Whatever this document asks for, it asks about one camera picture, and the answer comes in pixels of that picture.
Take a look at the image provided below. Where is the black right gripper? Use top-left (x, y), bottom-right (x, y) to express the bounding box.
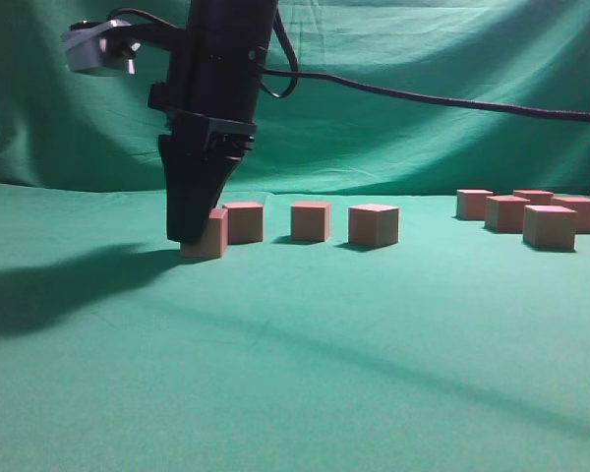
top-left (148, 1), bottom-right (277, 244)

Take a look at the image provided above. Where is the pink cube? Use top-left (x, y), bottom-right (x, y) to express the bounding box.
top-left (484, 195), bottom-right (530, 233)
top-left (348, 204), bottom-right (400, 248)
top-left (512, 189), bottom-right (554, 206)
top-left (522, 205), bottom-right (577, 252)
top-left (291, 202), bottom-right (331, 242)
top-left (551, 196), bottom-right (590, 234)
top-left (455, 189), bottom-right (494, 220)
top-left (180, 208), bottom-right (228, 259)
top-left (223, 202), bottom-right (264, 245)

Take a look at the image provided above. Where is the green cloth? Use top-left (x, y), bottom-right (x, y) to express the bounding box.
top-left (0, 1), bottom-right (590, 471)

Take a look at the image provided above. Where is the black cable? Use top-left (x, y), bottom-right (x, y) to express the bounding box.
top-left (260, 4), bottom-right (590, 125)

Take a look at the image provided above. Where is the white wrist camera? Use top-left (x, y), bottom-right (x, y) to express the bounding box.
top-left (61, 19), bottom-right (142, 77)

